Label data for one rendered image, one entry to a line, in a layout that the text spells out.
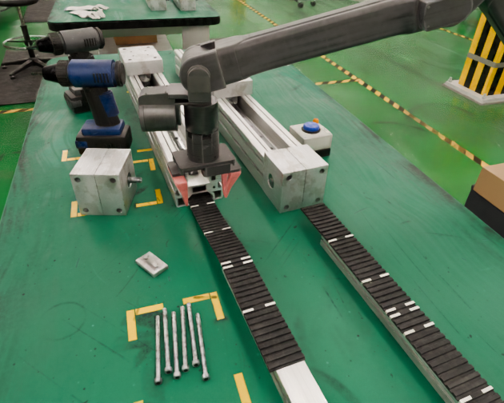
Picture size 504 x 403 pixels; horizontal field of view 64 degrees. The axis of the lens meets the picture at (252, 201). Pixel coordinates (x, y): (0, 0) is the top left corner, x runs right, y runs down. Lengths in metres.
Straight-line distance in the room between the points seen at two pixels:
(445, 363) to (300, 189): 0.39
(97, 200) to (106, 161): 0.08
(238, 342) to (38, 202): 0.53
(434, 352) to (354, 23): 0.47
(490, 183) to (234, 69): 0.61
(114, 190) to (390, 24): 0.55
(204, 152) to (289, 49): 0.22
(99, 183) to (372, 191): 0.57
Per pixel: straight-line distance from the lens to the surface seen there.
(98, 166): 0.81
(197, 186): 0.81
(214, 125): 0.68
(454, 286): 0.76
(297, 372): 0.55
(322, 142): 1.00
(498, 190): 0.98
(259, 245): 0.74
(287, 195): 0.79
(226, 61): 0.63
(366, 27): 0.67
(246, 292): 0.61
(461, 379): 0.60
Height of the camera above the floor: 1.28
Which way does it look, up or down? 36 degrees down
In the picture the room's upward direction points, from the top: 2 degrees clockwise
